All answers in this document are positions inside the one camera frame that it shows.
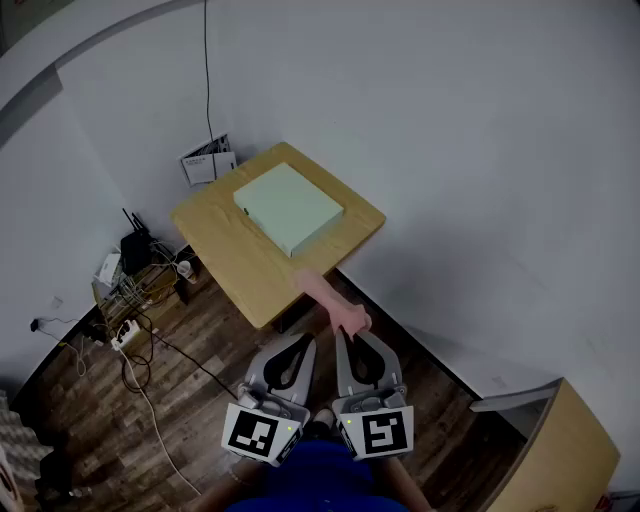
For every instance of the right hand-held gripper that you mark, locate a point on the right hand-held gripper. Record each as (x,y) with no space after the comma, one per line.
(385,432)

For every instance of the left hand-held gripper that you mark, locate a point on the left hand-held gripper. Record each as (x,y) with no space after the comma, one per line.
(250,432)

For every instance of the pink cloth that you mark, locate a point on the pink cloth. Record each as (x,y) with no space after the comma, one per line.
(325,295)

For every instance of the pale green box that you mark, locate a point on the pale green box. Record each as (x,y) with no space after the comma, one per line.
(287,205)

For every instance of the person's right forearm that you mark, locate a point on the person's right forearm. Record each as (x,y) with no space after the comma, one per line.
(407,487)

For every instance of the person's left forearm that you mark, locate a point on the person's left forearm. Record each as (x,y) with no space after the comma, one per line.
(240,487)

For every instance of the person's light shoe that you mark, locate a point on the person's light shoe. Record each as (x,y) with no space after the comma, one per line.
(322,417)

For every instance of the person's blue clothing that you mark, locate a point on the person's blue clothing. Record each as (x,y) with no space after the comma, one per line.
(320,475)

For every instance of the small wooden table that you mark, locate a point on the small wooden table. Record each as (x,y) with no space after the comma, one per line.
(235,260)

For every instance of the low wooden shelf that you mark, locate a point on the low wooden shelf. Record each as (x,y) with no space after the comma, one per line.
(165,312)

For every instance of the white cup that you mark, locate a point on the white cup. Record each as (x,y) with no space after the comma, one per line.
(184,267)

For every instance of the white power strip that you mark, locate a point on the white power strip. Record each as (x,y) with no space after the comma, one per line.
(125,334)

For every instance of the black router with antennas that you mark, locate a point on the black router with antennas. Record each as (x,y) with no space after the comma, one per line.
(134,252)

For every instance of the white network device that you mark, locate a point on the white network device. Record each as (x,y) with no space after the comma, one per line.
(110,269)

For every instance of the wooden cabinet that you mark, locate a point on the wooden cabinet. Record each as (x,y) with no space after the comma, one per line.
(565,460)

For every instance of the grey checked fabric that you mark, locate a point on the grey checked fabric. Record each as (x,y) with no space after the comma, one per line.
(20,440)

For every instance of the recessed wall network box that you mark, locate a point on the recessed wall network box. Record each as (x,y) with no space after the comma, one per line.
(220,145)

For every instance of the black wall plug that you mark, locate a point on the black wall plug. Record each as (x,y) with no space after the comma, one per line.
(35,325)

